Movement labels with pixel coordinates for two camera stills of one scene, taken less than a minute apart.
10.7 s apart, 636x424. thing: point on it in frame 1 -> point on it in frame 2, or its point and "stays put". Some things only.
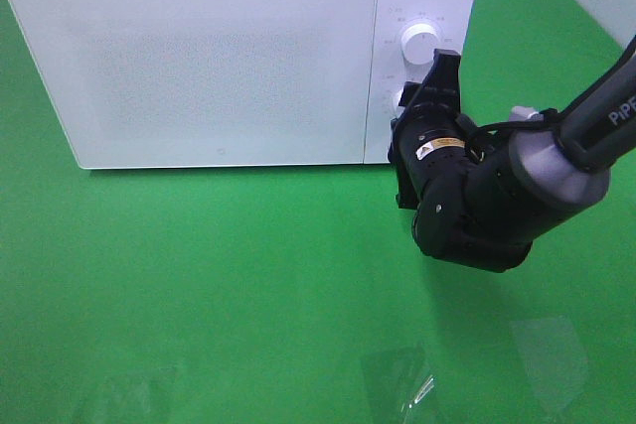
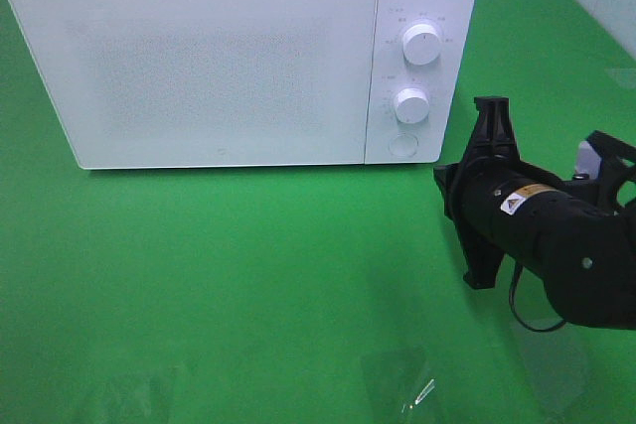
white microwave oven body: x=184 y=57 stays put
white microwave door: x=204 y=70 stays put
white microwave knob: x=418 y=43 stays put
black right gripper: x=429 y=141 -> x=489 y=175
